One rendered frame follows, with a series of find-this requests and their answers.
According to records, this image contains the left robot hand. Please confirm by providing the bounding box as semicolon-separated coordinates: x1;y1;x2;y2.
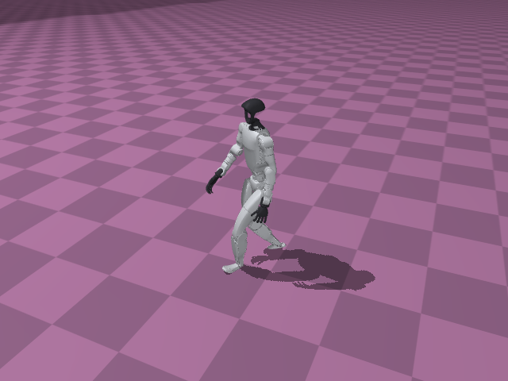
251;197;271;223

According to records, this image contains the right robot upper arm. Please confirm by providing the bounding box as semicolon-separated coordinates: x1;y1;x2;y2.
231;122;247;156

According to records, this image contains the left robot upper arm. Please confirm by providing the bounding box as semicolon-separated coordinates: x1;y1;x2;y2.
258;134;277;174

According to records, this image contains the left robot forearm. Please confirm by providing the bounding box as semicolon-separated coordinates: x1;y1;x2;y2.
262;168;275;205

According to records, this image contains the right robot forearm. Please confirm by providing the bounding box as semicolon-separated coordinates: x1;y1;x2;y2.
218;149;237;176

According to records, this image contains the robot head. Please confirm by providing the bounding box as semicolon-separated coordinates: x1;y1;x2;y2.
242;98;265;131

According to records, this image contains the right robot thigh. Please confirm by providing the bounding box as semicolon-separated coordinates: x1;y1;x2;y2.
241;178;262;229

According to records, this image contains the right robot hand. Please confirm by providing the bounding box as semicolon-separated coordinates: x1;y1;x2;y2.
206;168;223;194

